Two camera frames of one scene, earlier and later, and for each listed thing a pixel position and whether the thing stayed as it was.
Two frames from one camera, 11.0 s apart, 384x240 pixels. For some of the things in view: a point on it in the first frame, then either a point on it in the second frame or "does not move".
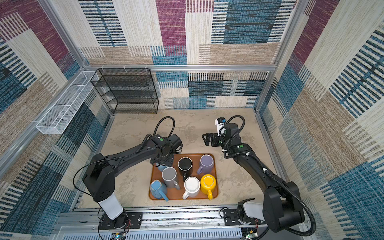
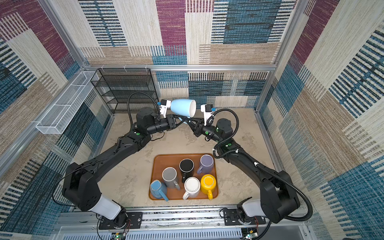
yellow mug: x=208 y=185 does not move
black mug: x=185 y=164 does not move
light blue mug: x=161 y=167 to x=186 y=107
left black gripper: x=169 y=163 to x=170 y=122
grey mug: x=169 y=175 does not move
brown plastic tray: x=193 y=176 does not move
